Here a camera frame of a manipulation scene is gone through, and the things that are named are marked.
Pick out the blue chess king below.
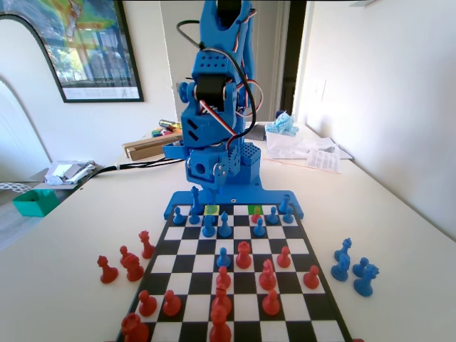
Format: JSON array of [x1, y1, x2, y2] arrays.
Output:
[[190, 185, 201, 217]]

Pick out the blue chess knight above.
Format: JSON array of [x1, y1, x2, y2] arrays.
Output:
[[201, 214, 216, 239], [330, 253, 350, 282]]

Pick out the blue chess bishop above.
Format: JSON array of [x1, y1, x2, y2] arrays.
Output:
[[333, 237, 354, 263], [217, 211, 232, 239]]

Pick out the red chess rook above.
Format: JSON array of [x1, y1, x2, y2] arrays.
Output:
[[234, 242, 254, 270], [120, 313, 150, 342]]

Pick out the red chess queen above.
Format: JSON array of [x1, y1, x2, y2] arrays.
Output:
[[138, 230, 157, 259]]

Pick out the blue chess queen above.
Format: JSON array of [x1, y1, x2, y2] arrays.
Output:
[[353, 264, 380, 298]]

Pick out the long cardboard box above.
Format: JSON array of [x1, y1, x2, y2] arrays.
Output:
[[122, 133, 186, 161]]

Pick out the colourful marker set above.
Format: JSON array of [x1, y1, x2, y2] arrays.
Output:
[[151, 128, 185, 138]]

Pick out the black and white chessboard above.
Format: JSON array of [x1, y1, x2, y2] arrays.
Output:
[[113, 202, 353, 342]]

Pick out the clear plastic bag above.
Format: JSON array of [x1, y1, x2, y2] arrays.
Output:
[[266, 132, 352, 161]]

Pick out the blue patterned bag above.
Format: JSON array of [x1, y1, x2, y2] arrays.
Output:
[[265, 110, 301, 138]]

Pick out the printed paper sheet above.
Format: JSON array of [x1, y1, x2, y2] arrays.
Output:
[[305, 148, 343, 175]]

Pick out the crumpled paper pile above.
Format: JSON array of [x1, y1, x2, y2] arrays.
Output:
[[44, 160, 97, 186]]

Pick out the black framed poster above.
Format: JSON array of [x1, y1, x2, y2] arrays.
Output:
[[42, 0, 145, 104]]

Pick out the green plastic bin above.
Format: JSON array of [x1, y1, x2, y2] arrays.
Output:
[[11, 188, 60, 218]]

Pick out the polka dot cloth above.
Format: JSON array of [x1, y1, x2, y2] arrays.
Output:
[[0, 181, 36, 195]]

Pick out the blue base plate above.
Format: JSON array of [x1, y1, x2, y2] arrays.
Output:
[[162, 183, 306, 220]]

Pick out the red white servo wires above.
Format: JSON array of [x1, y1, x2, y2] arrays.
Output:
[[197, 6, 266, 150]]

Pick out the black cable with white tape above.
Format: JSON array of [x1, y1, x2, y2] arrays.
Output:
[[81, 158, 188, 181]]

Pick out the thin black cable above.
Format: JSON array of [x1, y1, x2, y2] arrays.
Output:
[[176, 20, 204, 49]]

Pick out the white arched frame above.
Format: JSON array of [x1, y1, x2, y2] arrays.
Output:
[[0, 13, 54, 186]]

